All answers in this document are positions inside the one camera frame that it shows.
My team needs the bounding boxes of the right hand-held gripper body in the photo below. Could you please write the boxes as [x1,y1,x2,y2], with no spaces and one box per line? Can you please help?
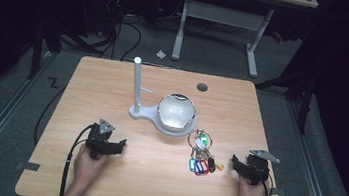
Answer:
[243,147,282,189]

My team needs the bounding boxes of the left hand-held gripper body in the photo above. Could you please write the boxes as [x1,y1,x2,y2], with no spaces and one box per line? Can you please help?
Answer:
[82,116,121,163]

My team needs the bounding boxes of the key bunch with coloured tags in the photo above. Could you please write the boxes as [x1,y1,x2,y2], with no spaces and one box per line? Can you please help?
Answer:
[182,127,230,180]

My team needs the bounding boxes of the person's left hand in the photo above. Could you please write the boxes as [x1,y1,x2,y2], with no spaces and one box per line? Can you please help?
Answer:
[70,141,111,190]

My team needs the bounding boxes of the black tape strip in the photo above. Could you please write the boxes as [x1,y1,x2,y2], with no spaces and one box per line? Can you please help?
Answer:
[15,160,41,174]
[270,187,287,196]

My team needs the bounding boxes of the white stand with pole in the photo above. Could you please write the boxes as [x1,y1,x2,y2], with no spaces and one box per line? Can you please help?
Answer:
[124,56,206,140]

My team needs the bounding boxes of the shiny silver bowl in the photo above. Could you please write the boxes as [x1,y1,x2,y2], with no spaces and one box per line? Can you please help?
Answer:
[154,91,200,136]

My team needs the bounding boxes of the dark metal stand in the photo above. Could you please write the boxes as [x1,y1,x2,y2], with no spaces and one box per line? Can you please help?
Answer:
[26,18,67,84]
[280,70,319,137]

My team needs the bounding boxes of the crumpled white paper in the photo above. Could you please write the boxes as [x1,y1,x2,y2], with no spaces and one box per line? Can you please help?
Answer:
[155,49,168,61]

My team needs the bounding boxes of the desk with white legs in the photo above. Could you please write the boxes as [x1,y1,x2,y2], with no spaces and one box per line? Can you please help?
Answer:
[169,0,320,85]

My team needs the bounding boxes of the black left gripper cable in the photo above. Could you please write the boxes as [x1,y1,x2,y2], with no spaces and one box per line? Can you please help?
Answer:
[58,120,97,196]

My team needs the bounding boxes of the thin black floor cable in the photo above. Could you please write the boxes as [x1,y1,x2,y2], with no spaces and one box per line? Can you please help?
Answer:
[32,83,67,149]

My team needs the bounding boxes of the black round cable grommet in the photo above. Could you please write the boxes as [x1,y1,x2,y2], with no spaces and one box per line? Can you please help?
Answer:
[195,82,209,94]

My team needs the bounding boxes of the black floor cables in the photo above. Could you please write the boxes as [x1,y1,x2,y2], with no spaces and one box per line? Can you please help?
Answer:
[95,0,148,65]

